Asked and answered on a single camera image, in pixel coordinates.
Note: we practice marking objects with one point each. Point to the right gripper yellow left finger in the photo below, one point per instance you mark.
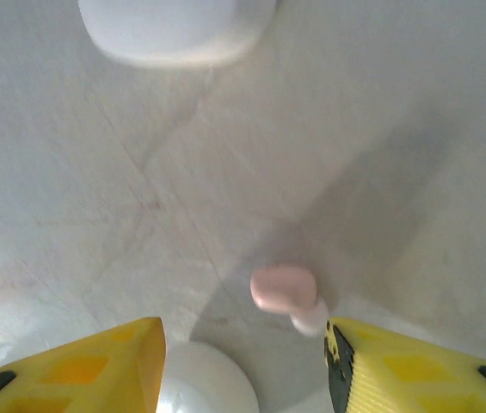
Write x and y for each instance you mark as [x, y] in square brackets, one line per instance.
[75, 370]

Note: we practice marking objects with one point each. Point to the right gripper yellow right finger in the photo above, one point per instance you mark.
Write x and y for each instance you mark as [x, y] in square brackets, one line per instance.
[406, 374]

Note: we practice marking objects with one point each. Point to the white round earbud case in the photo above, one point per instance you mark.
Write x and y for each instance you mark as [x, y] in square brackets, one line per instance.
[206, 383]

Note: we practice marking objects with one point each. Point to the small pink earbud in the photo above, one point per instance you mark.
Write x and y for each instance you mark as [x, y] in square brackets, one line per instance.
[283, 288]

